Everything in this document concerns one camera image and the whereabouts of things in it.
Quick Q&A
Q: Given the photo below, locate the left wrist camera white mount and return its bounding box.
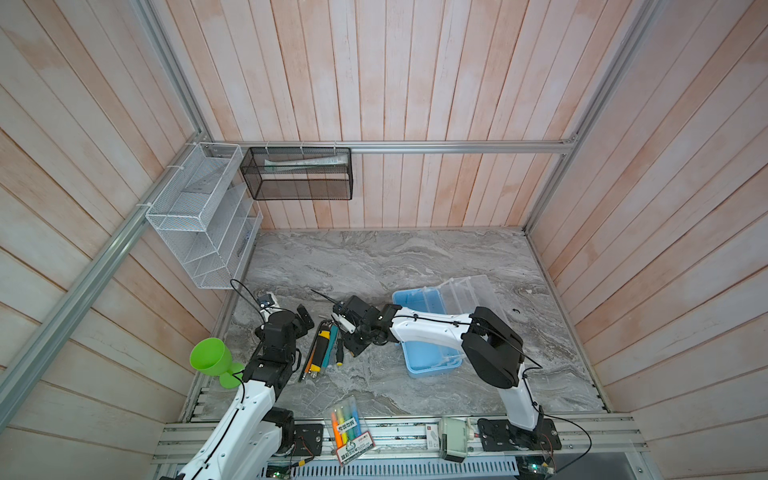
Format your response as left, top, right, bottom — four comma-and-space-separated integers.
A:
256, 292, 281, 315

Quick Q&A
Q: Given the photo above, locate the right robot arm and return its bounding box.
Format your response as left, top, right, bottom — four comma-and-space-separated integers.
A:
332, 296, 540, 432

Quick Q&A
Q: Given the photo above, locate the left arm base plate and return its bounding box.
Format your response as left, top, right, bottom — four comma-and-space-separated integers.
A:
275, 423, 325, 457

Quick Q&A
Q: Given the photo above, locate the white wire mesh shelf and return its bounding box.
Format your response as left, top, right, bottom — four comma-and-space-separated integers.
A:
146, 142, 263, 290

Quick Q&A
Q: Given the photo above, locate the green plastic cup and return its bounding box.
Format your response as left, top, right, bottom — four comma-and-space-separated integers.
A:
189, 337, 244, 389

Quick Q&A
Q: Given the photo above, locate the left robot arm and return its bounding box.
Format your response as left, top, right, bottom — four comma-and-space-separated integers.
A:
174, 305, 314, 479

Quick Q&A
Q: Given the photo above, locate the highlighter marker pack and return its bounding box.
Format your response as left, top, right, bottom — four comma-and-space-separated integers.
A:
328, 396, 376, 466

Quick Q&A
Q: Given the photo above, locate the blue plastic tool box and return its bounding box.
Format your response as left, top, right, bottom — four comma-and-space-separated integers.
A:
392, 275, 507, 379

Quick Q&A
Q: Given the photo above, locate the aluminium front rail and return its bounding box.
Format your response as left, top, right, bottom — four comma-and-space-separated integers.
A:
151, 413, 649, 465

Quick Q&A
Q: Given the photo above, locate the orange pencil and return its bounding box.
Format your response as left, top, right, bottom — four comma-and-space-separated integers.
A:
298, 331, 319, 383

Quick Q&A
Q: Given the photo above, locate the black wire mesh basket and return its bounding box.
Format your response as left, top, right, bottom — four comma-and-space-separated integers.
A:
240, 146, 354, 201

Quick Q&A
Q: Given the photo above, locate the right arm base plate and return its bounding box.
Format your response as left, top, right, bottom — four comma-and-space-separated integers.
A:
477, 418, 562, 452

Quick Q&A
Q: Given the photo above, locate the white green electronic box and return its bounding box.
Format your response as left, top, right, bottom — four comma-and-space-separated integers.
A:
438, 417, 468, 463

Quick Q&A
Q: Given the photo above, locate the yellow black utility knife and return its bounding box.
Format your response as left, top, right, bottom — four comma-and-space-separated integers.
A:
309, 321, 333, 377

